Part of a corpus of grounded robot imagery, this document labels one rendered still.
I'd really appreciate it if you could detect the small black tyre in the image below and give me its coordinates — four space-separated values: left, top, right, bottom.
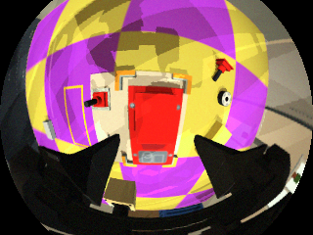
218 90 232 106

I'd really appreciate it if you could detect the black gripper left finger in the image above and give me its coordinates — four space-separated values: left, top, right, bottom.
38 133 120 207

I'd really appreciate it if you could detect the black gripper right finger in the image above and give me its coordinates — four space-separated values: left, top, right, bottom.
193 134 267 199

